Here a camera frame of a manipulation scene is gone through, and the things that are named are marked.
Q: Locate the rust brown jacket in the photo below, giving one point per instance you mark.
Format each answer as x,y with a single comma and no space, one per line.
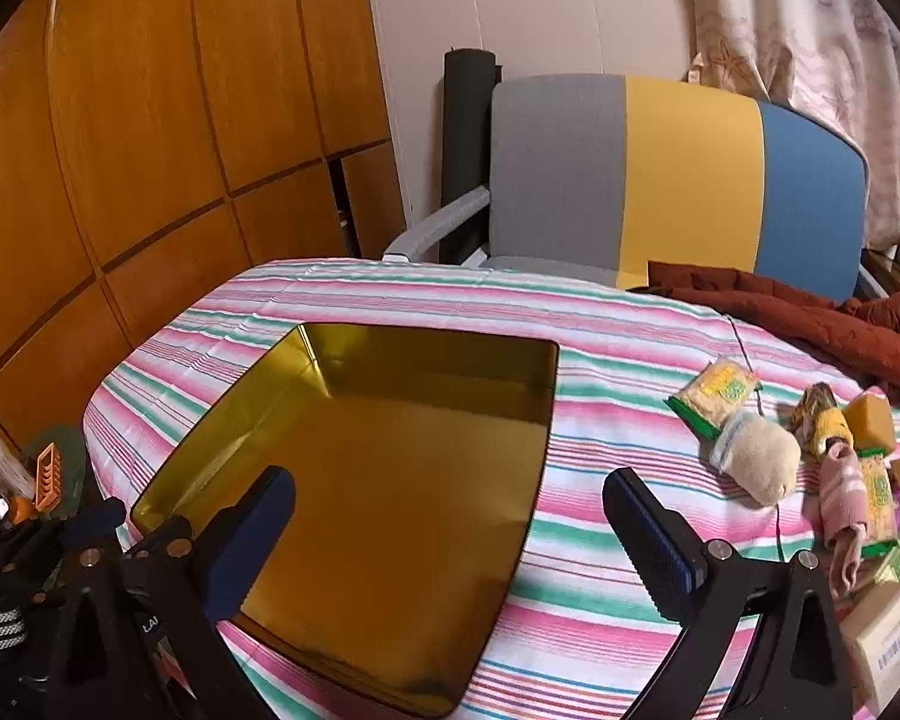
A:
832,330

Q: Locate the pale patterned curtain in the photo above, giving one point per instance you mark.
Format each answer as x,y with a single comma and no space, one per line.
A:
817,52

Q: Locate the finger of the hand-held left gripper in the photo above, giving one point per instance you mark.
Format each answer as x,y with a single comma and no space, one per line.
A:
94,517

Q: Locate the yellow brown toy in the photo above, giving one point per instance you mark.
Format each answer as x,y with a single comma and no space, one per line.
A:
821,420

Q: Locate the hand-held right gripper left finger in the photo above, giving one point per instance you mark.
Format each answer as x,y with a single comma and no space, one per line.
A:
255,532

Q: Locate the pink green striped tablecloth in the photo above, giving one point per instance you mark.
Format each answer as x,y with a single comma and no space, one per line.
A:
420,292

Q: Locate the yellow green snack packet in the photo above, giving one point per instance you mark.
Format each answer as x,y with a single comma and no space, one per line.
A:
716,394
879,499

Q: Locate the pink sock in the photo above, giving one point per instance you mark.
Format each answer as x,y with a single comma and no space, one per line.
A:
844,510

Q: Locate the gold metal tin container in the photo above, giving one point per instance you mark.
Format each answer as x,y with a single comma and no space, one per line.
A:
405,480

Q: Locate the grey yellow blue chair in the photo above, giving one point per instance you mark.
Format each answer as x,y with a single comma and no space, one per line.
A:
690,180

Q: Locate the black rolled mat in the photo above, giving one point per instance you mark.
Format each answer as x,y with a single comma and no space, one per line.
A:
465,127

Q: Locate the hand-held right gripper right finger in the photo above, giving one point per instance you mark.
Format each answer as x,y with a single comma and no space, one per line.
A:
652,547

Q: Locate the orange ribbed plastic part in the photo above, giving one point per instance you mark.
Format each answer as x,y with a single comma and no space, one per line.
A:
46,476

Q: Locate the white cardboard box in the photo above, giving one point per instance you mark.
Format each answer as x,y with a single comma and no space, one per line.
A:
881,641

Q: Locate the small green packet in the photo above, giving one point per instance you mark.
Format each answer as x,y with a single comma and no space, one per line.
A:
894,562

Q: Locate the wooden wardrobe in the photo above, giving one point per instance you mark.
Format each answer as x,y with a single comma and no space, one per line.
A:
157,127

